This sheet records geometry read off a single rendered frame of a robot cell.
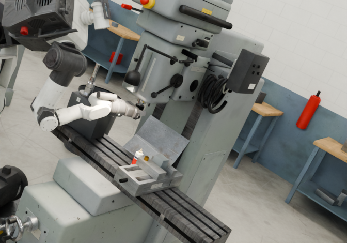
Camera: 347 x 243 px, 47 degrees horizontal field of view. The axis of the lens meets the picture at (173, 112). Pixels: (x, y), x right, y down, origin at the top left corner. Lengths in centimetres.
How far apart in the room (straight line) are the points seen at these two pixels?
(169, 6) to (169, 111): 84
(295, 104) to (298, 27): 112
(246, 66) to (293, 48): 417
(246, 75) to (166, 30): 45
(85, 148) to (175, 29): 80
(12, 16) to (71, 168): 77
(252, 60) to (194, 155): 68
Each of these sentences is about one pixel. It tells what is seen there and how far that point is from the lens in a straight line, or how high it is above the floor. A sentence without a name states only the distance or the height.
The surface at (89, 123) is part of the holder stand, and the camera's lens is 221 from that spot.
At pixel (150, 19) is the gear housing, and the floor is 168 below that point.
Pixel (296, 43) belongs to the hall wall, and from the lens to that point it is 612.
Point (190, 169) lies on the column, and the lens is 235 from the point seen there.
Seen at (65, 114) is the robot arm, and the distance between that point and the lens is 185.
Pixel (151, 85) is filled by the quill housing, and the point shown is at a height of 141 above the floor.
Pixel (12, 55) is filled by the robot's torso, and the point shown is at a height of 127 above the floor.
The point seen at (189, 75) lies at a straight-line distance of 204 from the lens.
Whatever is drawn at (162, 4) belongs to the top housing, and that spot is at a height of 177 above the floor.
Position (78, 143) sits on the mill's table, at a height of 93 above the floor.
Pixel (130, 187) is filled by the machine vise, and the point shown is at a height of 98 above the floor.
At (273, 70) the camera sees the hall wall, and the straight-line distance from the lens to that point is 618.
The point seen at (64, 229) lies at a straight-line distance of 190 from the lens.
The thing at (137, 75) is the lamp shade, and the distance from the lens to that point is 178.
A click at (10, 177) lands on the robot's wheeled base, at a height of 61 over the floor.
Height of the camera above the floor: 185
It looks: 16 degrees down
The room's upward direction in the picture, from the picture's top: 23 degrees clockwise
